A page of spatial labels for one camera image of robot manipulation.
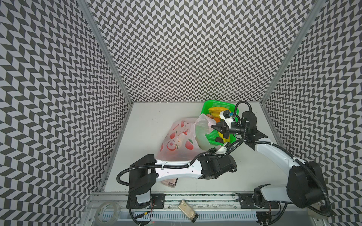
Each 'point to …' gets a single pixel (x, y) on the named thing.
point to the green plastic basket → (212, 134)
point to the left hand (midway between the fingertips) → (215, 150)
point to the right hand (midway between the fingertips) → (211, 128)
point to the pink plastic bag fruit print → (184, 139)
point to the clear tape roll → (115, 216)
